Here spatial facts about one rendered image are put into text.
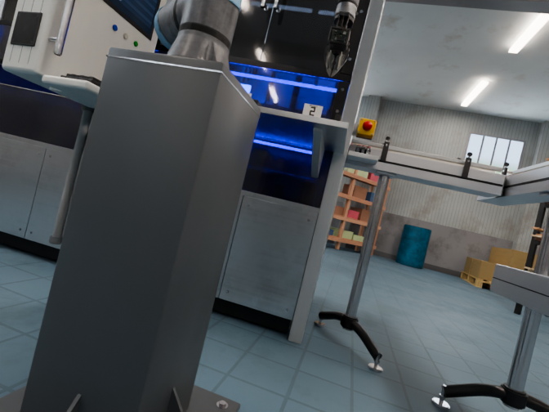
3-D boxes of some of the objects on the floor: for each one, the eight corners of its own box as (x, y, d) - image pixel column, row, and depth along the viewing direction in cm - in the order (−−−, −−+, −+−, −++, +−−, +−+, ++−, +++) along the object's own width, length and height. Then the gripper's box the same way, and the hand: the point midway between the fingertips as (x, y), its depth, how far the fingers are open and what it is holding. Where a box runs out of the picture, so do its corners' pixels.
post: (289, 335, 152) (396, -105, 153) (301, 339, 151) (409, -104, 152) (287, 340, 146) (399, -119, 147) (301, 344, 145) (412, -118, 146)
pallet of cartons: (502, 288, 735) (511, 251, 735) (536, 302, 600) (546, 257, 600) (454, 276, 759) (463, 239, 759) (476, 287, 623) (487, 243, 624)
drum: (419, 267, 777) (429, 230, 777) (425, 270, 716) (435, 230, 717) (393, 260, 792) (402, 223, 792) (396, 263, 731) (406, 223, 731)
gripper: (332, 9, 118) (318, 66, 117) (357, 12, 116) (343, 70, 116) (332, 23, 126) (319, 77, 126) (355, 27, 125) (342, 81, 124)
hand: (331, 73), depth 124 cm, fingers closed
